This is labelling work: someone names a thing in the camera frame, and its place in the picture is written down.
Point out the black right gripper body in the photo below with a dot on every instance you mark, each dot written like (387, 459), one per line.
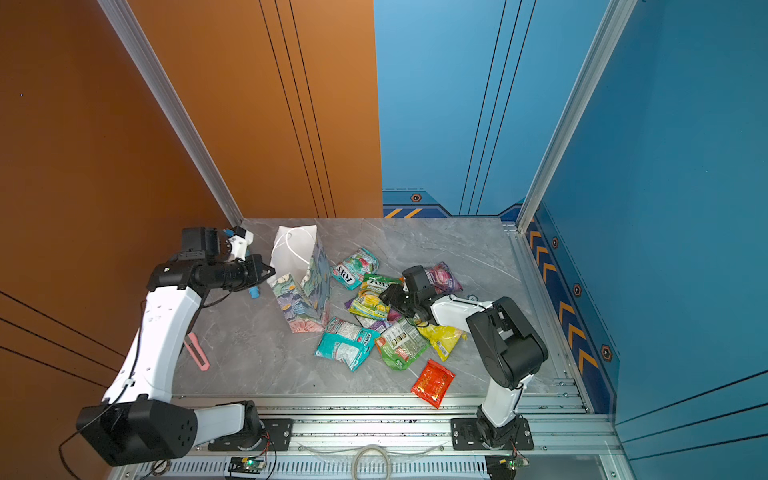
(403, 301)

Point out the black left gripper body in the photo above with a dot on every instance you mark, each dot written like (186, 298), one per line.
(244, 275)

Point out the purple Fox's berries bag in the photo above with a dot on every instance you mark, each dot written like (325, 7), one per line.
(443, 279)

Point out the green Fox's candy bag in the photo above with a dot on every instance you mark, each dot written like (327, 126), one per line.
(375, 284)

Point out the floral paper gift bag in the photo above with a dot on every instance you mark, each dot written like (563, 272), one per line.
(301, 283)

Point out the teal Fox's candy bag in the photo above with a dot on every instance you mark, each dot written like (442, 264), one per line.
(350, 272)

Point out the teal white snack bag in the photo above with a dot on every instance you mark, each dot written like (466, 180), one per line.
(347, 343)

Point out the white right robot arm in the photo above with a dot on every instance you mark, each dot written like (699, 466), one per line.
(511, 349)

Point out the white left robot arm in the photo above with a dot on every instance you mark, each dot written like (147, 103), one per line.
(136, 421)

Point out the green snack bag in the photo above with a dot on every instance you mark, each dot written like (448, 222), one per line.
(400, 345)

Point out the yellow snack bag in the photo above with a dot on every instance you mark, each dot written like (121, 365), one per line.
(443, 339)

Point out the red snack packet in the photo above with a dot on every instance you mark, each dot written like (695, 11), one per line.
(433, 383)

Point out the pink plastic clip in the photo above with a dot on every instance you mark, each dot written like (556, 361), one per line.
(193, 347)

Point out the right circuit board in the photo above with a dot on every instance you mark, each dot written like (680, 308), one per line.
(505, 467)

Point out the green circuit board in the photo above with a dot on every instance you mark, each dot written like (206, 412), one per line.
(247, 466)

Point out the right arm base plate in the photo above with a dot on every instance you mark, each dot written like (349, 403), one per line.
(480, 434)

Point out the aluminium frame rail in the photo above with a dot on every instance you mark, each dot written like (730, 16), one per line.
(399, 436)

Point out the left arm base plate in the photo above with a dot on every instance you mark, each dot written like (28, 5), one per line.
(272, 434)

